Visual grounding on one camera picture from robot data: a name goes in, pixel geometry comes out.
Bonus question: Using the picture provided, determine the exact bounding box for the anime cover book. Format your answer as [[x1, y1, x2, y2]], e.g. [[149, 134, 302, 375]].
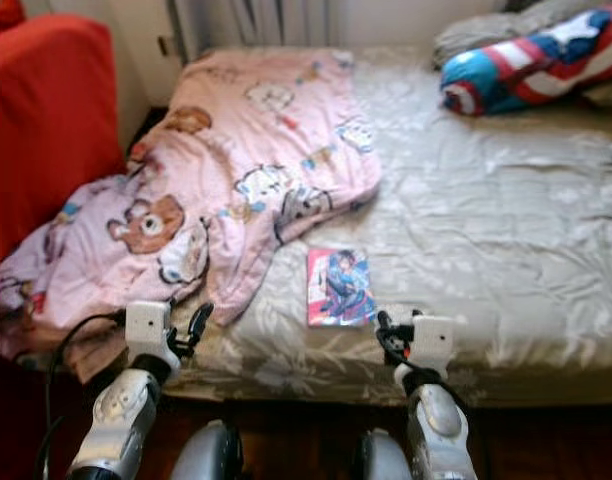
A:
[[306, 247, 377, 328]]

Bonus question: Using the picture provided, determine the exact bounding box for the robot left leg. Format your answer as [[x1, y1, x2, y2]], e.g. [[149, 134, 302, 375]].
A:
[[168, 420, 245, 480]]

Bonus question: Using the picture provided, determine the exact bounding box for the robot leg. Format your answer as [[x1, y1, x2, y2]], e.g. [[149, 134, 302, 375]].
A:
[[351, 428, 415, 480], [168, 420, 245, 480]]

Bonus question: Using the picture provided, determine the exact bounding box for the robot right leg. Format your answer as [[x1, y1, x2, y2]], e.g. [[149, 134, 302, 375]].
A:
[[351, 428, 415, 480]]

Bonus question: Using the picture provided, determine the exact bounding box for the bed with grey floral sheet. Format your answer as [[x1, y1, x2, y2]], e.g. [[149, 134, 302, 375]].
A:
[[136, 45, 612, 409]]

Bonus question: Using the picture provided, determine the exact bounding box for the pink cartoon bear blanket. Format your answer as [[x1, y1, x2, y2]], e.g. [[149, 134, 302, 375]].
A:
[[0, 50, 382, 386]]

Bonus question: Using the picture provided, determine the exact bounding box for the large red cushion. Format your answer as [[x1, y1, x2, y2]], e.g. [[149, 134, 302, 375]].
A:
[[0, 12, 127, 291]]

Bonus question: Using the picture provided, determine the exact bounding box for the red white blue bolster pillow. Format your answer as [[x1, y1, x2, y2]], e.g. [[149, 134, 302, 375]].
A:
[[439, 5, 612, 116]]

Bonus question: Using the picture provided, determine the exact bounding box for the grey curtain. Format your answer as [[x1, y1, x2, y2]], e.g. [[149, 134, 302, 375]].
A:
[[171, 0, 332, 53]]

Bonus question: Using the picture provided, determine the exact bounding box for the plain grey pillow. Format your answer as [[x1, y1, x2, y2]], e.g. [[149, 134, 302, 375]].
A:
[[434, 0, 607, 69]]

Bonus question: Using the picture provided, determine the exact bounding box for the flat red cushion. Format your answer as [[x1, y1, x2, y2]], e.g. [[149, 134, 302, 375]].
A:
[[0, 0, 27, 36]]

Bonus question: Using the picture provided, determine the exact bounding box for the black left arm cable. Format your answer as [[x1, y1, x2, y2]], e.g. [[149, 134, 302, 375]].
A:
[[46, 312, 129, 480]]

